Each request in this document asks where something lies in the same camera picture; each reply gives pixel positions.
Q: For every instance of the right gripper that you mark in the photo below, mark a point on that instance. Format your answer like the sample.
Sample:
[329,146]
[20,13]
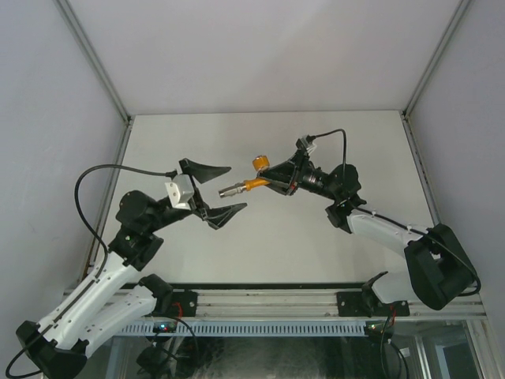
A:
[291,171]

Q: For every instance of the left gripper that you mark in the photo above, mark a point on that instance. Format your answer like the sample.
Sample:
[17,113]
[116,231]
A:
[215,216]

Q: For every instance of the grey metal tee fitting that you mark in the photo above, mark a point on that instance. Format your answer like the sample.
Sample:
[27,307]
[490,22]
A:
[232,190]

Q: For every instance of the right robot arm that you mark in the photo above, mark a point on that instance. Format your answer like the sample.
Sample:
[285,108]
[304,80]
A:
[437,267]

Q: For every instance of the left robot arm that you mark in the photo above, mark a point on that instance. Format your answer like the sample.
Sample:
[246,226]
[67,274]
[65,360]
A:
[115,293]

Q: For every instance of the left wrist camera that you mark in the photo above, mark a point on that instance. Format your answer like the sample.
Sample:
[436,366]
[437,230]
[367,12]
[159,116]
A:
[180,191]

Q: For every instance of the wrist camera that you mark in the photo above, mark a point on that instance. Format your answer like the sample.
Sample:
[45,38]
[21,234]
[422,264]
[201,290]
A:
[306,144]
[180,191]

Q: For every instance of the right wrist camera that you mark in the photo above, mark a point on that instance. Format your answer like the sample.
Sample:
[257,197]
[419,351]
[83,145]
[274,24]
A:
[306,144]

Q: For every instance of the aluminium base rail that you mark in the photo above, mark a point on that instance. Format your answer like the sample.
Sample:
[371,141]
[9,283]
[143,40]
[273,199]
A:
[305,304]

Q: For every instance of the left aluminium frame post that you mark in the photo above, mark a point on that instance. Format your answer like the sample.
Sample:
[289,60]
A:
[77,31]

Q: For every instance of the aluminium frame post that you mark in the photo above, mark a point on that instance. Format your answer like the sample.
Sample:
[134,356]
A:
[77,31]
[437,56]

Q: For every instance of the right aluminium frame post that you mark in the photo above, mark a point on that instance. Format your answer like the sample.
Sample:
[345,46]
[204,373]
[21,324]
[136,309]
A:
[437,56]

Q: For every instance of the perforated cable tray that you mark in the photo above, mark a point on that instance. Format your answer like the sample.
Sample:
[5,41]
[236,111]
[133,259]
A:
[244,328]

